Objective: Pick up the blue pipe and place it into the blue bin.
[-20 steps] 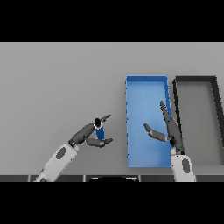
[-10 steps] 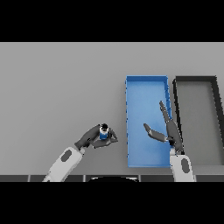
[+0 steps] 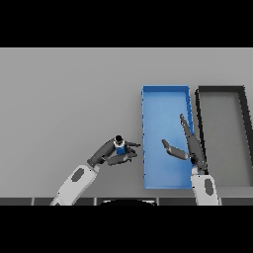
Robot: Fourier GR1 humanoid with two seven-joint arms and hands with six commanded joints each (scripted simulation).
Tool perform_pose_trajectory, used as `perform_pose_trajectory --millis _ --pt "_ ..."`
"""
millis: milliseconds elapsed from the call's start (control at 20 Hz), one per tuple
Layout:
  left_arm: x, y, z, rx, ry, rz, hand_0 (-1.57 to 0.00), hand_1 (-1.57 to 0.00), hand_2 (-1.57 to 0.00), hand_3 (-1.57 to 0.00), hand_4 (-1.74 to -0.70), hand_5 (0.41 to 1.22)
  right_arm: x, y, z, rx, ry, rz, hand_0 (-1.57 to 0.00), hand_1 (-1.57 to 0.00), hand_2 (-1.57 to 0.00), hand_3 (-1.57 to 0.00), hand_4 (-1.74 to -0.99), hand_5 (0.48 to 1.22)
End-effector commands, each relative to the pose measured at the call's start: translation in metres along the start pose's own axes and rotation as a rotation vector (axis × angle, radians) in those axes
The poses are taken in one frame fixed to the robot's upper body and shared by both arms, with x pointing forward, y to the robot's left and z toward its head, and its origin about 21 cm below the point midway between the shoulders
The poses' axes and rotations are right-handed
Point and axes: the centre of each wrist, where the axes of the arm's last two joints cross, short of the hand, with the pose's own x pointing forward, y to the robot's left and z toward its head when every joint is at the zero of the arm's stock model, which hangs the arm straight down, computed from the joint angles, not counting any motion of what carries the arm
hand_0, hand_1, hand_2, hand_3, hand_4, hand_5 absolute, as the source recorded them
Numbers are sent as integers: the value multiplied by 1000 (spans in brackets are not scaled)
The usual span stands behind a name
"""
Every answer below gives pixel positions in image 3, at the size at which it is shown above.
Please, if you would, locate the dark grey bin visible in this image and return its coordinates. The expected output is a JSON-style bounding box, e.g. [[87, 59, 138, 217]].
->
[[194, 85, 253, 189]]

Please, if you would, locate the blue pipe with dark end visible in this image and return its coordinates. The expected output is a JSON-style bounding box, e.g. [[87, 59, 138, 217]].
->
[[113, 133, 127, 156]]

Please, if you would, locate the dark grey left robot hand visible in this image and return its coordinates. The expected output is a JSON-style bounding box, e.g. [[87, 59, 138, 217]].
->
[[86, 137, 141, 168]]

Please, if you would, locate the blue bin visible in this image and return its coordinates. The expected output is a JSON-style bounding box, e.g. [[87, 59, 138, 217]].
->
[[140, 84, 201, 191]]

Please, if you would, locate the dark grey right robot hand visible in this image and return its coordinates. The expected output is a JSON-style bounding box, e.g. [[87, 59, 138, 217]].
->
[[161, 113, 209, 176]]

